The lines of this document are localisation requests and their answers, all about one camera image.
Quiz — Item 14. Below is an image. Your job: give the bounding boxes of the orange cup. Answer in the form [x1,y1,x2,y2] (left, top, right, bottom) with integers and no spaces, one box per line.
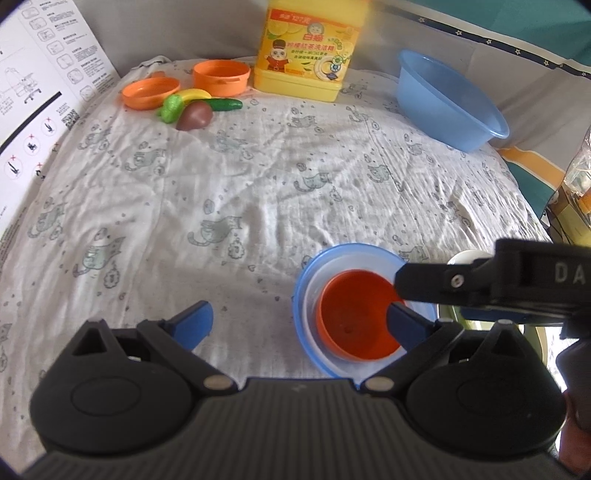
[316,271,407,361]

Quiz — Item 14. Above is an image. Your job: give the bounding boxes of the small blue plastic bowl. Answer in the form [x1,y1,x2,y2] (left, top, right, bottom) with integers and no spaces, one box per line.
[293,243,437,380]

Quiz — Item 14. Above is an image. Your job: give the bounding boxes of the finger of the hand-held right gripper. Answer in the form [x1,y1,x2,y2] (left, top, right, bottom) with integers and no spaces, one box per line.
[393,251,498,308]

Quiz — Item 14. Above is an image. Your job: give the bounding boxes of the yellow detergent bottle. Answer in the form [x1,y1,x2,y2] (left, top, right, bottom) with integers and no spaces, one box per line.
[253,0,372,103]

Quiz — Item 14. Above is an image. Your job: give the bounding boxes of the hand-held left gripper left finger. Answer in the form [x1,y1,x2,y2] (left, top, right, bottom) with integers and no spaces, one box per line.
[69,301,234,394]

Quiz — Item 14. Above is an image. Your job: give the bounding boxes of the green bumpy toy vegetable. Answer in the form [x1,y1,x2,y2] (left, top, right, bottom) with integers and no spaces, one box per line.
[159,95,185,124]

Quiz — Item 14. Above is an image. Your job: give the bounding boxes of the person's right hand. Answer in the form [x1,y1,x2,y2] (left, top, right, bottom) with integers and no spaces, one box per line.
[560,390,591,468]

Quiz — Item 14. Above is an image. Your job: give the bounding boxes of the brown toy vegetable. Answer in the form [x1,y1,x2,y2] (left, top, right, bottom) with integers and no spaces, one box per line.
[175,102,213,132]

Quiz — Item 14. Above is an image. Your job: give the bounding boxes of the white cat-print blanket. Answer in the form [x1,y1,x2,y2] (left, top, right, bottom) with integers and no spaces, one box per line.
[0,55,555,472]

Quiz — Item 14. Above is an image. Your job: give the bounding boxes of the large blue plastic basin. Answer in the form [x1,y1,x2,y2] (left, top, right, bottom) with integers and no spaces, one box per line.
[396,49,510,153]

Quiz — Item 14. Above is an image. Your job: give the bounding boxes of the orange toy pot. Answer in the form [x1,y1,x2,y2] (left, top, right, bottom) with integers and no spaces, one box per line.
[192,60,251,92]

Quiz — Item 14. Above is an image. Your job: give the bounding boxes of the white round plate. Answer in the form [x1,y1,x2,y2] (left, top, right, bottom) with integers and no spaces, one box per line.
[436,249,561,374]

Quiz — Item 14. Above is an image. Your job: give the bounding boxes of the white instruction sheet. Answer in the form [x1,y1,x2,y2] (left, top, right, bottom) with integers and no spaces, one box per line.
[0,0,120,232]

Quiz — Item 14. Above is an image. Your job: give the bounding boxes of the clear plastic bag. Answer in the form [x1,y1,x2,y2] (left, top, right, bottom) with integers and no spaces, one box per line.
[561,124,591,204]

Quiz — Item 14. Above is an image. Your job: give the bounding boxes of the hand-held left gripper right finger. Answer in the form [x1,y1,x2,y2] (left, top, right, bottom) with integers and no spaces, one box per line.
[360,302,527,394]

